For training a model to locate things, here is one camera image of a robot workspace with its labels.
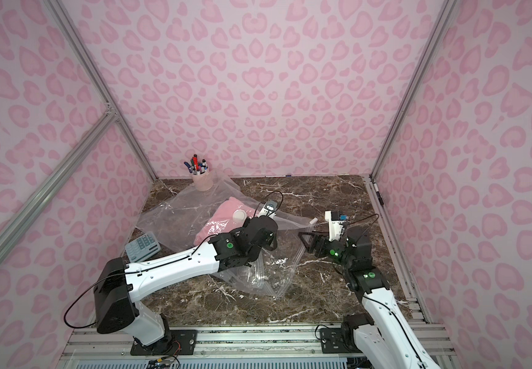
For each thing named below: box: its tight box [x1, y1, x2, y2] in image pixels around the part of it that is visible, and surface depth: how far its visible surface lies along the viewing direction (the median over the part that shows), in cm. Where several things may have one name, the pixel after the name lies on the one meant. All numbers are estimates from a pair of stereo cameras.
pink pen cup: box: [191, 170, 213, 192], surface depth 112 cm
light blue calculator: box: [124, 232, 162, 263], surface depth 95 cm
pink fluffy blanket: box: [193, 196, 260, 246], surface depth 88 cm
